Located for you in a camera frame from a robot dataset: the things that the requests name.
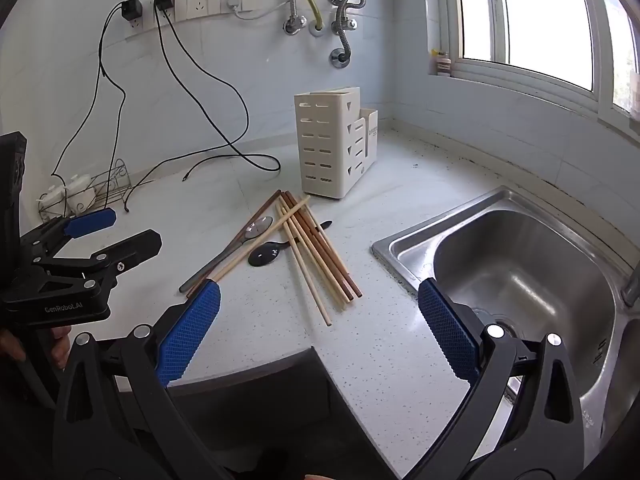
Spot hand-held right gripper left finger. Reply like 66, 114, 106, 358
51, 280, 236, 480

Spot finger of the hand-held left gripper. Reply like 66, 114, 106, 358
32, 229, 163, 292
20, 208, 117, 262

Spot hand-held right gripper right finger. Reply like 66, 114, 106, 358
407, 277, 586, 480

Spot black spoon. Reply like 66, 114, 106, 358
247, 220, 333, 267

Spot metal spoon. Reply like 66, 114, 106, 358
179, 215, 275, 295

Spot group of wooden chopsticks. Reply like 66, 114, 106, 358
201, 189, 363, 328

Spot cream plastic utensil holder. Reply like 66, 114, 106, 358
293, 86, 381, 200

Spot person's left hand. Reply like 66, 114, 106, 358
0, 324, 72, 372

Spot white ceramic jar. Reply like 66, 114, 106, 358
40, 185, 68, 221
65, 174, 96, 213

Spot stainless steel sink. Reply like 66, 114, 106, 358
371, 185, 640, 480

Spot metal faucet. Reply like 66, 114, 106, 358
620, 260, 640, 308

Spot wire rack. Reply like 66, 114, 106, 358
40, 159, 132, 221

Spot white wall socket strip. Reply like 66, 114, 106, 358
122, 0, 268, 41

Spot thick corrugated metal hose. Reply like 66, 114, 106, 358
337, 2, 353, 61

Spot white window frame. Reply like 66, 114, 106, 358
430, 0, 640, 131

